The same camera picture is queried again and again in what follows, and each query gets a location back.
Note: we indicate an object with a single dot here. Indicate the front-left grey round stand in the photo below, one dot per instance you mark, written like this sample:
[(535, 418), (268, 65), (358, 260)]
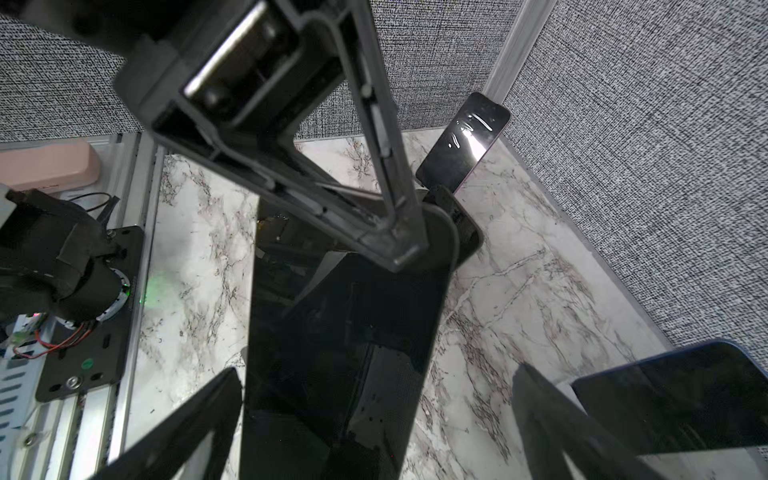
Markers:
[(470, 236)]

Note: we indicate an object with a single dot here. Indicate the white vented cable tray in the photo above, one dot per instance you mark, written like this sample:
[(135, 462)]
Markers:
[(19, 380)]

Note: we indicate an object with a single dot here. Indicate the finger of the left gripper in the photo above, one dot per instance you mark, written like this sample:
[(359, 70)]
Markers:
[(235, 85)]

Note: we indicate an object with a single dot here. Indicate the phone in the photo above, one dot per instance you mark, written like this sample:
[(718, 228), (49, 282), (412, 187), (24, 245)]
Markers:
[(338, 351), (708, 396), (471, 133)]

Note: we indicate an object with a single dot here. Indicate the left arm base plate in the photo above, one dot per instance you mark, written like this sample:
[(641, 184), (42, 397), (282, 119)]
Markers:
[(92, 327)]

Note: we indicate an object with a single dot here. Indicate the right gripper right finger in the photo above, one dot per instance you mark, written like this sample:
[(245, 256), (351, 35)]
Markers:
[(554, 431)]

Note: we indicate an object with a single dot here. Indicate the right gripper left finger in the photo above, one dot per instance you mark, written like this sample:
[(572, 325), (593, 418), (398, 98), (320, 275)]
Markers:
[(192, 443)]

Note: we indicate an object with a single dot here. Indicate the pink box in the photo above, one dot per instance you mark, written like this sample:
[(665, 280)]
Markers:
[(52, 168)]

